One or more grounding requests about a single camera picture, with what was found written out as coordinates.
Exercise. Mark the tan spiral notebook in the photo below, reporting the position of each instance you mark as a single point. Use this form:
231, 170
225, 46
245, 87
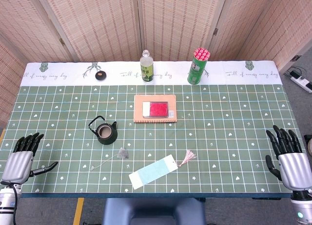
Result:
156, 98

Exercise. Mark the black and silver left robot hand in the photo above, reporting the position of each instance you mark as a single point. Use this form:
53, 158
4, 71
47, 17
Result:
19, 165

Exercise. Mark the woven bamboo folding screen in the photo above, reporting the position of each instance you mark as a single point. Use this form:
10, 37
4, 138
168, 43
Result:
97, 27

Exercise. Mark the white power strip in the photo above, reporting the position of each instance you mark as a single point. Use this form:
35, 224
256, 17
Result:
303, 83

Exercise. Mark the black teapot lid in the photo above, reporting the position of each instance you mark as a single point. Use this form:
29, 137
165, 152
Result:
100, 75

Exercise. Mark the green grid tablecloth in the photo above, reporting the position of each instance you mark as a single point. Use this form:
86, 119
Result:
219, 137

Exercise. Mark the blue white bookmark with tassel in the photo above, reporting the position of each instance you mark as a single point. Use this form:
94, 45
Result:
151, 172

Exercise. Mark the black cast iron teapot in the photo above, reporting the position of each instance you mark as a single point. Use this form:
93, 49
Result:
107, 139

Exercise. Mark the green cylindrical chip can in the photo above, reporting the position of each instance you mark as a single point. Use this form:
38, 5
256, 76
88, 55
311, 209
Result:
196, 71

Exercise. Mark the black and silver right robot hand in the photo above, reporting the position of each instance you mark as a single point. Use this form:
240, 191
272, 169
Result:
293, 167

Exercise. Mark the red ink pad case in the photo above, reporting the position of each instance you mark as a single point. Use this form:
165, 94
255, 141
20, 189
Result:
158, 109

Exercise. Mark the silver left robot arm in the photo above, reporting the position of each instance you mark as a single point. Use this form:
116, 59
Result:
6, 201

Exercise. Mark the clear lemon tea bottle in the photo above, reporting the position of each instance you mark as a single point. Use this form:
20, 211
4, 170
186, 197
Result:
146, 69

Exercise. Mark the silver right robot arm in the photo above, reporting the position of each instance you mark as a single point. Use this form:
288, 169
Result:
302, 208

